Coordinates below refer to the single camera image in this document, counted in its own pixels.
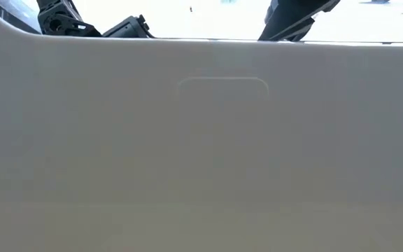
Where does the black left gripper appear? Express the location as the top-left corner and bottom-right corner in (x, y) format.
(102, 14), (155, 39)

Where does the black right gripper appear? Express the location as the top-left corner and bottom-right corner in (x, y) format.
(258, 0), (341, 43)

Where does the translucent plastic bin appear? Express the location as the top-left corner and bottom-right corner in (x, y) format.
(0, 0), (403, 252)

